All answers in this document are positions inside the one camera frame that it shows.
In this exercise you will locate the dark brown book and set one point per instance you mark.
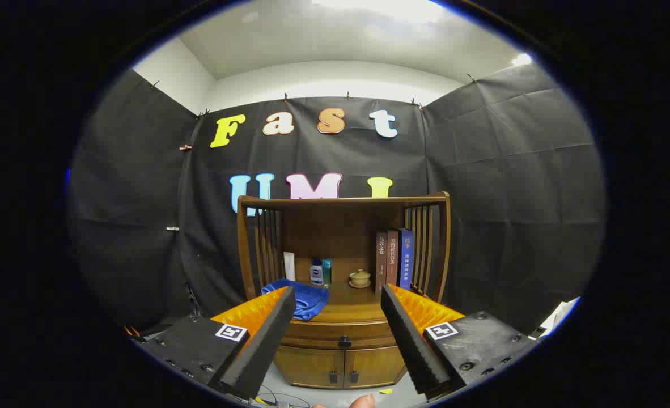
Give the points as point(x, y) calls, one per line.
point(381, 260)

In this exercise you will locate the wooden drawer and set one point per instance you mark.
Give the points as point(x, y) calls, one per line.
point(323, 334)

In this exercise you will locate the teal bottle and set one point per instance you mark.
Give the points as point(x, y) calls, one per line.
point(327, 272)

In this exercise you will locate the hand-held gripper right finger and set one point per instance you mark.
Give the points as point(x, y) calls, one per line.
point(411, 345)

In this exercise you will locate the white sheet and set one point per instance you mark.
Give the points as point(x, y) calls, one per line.
point(559, 317)

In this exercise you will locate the reddish brown book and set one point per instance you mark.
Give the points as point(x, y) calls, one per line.
point(392, 258)

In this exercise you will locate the brown wooden cabinet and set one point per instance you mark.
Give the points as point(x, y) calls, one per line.
point(335, 226)

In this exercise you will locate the black backdrop cloth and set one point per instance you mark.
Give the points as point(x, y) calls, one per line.
point(511, 198)

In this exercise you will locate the folded blue towel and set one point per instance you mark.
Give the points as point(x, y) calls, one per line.
point(309, 300)

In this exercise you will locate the white bottle blue cap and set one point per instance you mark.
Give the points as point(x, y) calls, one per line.
point(316, 275)

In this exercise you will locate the blue book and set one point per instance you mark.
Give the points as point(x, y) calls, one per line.
point(406, 258)

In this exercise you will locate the beige lidded teacup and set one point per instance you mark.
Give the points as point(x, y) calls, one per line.
point(360, 278)

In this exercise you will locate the wooden cabinet door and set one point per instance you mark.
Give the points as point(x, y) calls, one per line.
point(309, 365)
point(374, 365)

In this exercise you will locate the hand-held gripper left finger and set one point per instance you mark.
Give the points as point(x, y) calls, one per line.
point(267, 345)

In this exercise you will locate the white tube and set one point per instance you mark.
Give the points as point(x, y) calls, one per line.
point(289, 266)

